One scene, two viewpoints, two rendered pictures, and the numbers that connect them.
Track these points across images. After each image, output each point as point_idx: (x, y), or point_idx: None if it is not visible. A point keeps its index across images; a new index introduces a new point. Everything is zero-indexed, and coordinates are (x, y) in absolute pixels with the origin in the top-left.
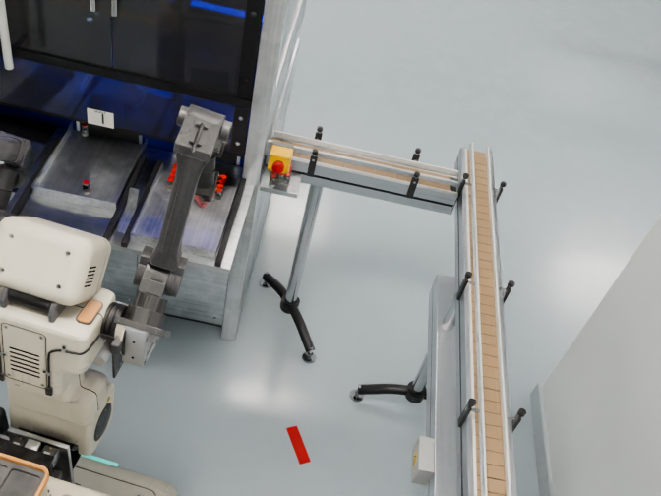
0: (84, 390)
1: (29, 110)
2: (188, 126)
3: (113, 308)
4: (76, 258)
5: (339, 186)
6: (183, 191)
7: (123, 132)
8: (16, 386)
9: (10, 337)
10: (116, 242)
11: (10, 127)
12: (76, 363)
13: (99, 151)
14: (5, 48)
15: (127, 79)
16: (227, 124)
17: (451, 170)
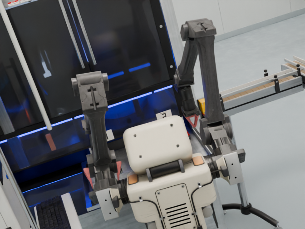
0: None
1: (65, 155)
2: (194, 25)
3: (207, 156)
4: (177, 125)
5: (240, 108)
6: (210, 61)
7: (117, 143)
8: None
9: (163, 200)
10: None
11: (56, 176)
12: (210, 192)
13: None
14: (45, 116)
15: (111, 102)
16: (209, 20)
17: (288, 69)
